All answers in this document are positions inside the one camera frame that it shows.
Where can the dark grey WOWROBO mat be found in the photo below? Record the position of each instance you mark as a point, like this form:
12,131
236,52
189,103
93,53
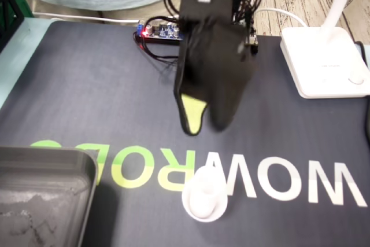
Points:
86,99

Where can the blue circuit board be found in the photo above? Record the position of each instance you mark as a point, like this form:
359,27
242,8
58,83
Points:
162,33

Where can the white desk lamp neck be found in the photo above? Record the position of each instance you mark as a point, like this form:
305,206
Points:
338,4

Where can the black frame stand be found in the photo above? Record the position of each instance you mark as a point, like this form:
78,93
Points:
8,12

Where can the white translucent plastic tube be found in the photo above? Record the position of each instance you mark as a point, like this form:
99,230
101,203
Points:
206,192

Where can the black plastic tray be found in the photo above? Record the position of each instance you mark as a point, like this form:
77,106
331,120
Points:
57,195

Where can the white desk lamp base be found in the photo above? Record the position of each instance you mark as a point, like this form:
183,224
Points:
318,64

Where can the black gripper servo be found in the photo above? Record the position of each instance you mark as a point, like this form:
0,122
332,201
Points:
214,44

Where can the green object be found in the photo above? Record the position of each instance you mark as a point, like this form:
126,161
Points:
27,4

